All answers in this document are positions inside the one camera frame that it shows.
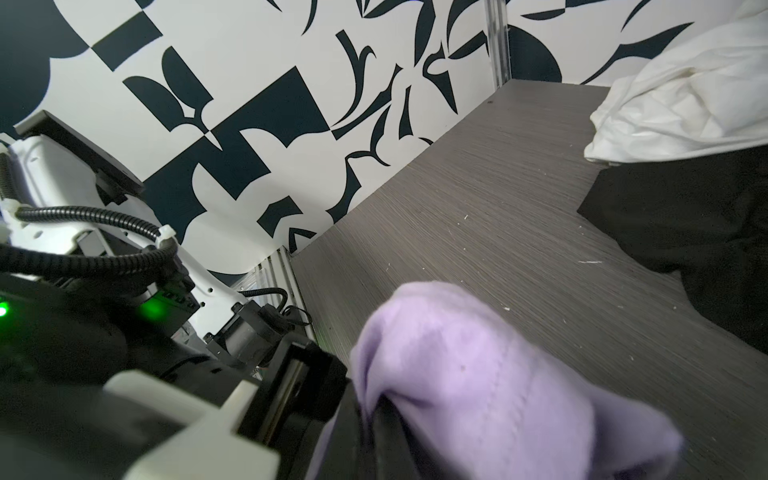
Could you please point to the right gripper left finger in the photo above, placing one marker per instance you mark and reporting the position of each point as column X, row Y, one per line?
column 343, row 453

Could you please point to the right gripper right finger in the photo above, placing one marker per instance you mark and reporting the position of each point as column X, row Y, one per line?
column 392, row 451

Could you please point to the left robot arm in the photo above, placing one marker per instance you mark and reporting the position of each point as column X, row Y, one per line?
column 73, row 220

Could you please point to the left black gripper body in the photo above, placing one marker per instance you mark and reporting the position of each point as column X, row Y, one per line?
column 92, row 392

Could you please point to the white cloth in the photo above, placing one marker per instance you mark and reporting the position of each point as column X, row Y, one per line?
column 706, row 96

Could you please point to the purple cloth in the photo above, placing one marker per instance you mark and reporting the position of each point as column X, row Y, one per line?
column 488, row 404

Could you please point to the black cloth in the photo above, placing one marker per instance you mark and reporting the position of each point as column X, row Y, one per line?
column 705, row 218

